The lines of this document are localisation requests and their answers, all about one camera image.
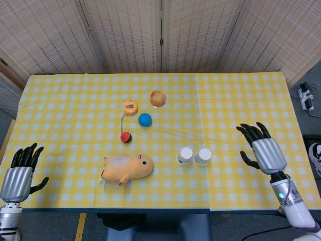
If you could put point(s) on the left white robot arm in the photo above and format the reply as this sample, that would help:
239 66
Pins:
8 218

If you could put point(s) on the orange peach ball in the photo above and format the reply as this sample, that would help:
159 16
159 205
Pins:
158 98

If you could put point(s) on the woven folding screen panel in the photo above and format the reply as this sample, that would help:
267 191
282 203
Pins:
50 35
281 35
198 35
128 35

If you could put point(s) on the black and white bag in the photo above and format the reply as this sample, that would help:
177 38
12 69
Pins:
315 153

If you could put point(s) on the white power strip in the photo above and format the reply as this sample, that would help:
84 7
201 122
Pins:
306 98

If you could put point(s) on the white floral paper cup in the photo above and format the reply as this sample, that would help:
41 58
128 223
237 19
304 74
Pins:
185 155
202 157

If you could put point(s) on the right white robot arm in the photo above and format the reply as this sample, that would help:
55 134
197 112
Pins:
286 192

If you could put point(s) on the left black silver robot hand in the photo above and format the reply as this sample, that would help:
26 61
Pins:
16 183

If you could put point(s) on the metal screen hinge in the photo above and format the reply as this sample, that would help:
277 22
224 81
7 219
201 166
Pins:
161 41

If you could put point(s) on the orange plush animal toy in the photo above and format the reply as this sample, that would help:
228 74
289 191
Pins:
128 169

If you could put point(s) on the yellow tape measure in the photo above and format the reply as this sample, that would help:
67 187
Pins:
130 107

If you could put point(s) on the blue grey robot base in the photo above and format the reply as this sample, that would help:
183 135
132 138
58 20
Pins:
163 227

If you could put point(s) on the yellow floor tape strip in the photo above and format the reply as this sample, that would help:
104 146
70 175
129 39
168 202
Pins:
80 227

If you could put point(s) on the red and black ball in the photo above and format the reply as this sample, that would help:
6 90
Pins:
126 137

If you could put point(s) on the blue ball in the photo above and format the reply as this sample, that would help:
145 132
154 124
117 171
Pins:
145 119

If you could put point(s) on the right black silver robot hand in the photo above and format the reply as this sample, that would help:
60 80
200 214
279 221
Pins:
269 155

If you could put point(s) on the yellow white checked tablecloth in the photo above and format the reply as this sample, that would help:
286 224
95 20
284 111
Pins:
225 120

